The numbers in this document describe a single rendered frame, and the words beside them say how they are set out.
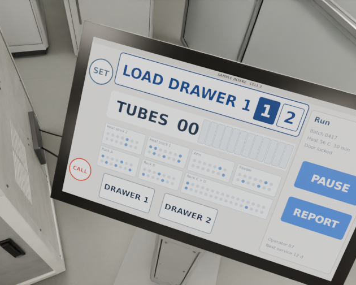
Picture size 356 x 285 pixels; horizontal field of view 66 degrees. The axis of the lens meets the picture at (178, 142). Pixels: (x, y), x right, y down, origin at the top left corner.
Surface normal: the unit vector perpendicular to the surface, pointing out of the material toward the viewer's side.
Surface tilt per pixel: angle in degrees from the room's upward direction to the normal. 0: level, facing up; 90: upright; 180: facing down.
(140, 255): 5
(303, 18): 90
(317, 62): 90
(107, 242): 0
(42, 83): 0
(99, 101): 50
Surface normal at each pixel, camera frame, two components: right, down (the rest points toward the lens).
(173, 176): -0.14, 0.17
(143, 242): 0.04, -0.63
